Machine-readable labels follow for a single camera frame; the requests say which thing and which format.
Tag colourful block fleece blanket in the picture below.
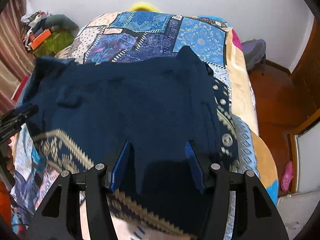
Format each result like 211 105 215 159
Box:
197 15 279 205

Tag yellow pillow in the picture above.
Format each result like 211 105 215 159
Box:
131 2 160 12

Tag green table cloth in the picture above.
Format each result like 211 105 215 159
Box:
32 29 75 58

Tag orange box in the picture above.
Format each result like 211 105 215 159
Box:
29 29 53 50

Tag red box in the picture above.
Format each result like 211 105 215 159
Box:
11 76 29 102

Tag navy beige patterned cloth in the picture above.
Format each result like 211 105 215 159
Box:
30 75 240 240

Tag navy blue garment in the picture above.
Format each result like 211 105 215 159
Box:
22 45 227 240

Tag grey green cloth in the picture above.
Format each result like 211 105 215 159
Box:
45 14 79 32

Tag white cabinet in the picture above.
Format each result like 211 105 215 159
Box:
277 125 320 240

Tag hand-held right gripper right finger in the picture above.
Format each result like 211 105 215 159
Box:
184 140 289 240

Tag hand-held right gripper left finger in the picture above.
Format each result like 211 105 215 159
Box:
25 140 132 240

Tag blue patchwork bed sheet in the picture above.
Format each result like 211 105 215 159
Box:
10 11 258 240

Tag person's left hand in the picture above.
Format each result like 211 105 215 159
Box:
6 139 18 173

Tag striped brown curtain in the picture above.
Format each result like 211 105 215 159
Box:
0 0 35 115

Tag grey bag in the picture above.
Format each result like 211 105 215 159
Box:
241 39 267 75

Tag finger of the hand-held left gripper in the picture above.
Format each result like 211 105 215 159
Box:
14 104 40 125

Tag orange cloth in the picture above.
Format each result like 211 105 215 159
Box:
0 182 13 228

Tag white plastic bag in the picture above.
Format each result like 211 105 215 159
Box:
21 11 47 27

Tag pink slipper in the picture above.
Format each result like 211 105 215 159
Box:
280 161 294 191

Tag wooden door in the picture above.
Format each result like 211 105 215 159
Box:
291 17 320 120

